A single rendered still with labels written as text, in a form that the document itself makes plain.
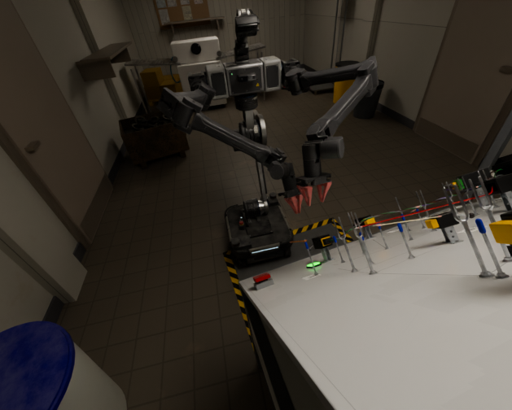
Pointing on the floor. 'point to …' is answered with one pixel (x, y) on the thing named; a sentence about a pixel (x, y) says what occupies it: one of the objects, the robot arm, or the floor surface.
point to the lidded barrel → (43, 372)
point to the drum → (342, 81)
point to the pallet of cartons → (154, 76)
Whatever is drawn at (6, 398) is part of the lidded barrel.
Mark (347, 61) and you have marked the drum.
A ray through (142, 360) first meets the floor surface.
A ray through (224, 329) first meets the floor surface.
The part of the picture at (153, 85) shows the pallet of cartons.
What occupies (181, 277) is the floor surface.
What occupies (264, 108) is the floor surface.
